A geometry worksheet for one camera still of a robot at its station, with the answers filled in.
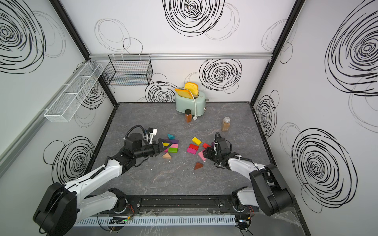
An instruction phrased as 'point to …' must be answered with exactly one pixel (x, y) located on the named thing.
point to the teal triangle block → (171, 136)
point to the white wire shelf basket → (62, 109)
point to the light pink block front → (201, 154)
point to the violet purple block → (174, 141)
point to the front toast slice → (184, 93)
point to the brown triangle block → (198, 165)
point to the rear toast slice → (192, 87)
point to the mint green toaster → (182, 103)
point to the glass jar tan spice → (226, 125)
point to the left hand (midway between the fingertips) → (169, 146)
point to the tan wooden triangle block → (167, 156)
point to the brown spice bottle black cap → (188, 116)
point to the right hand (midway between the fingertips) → (206, 153)
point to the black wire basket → (128, 70)
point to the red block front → (205, 145)
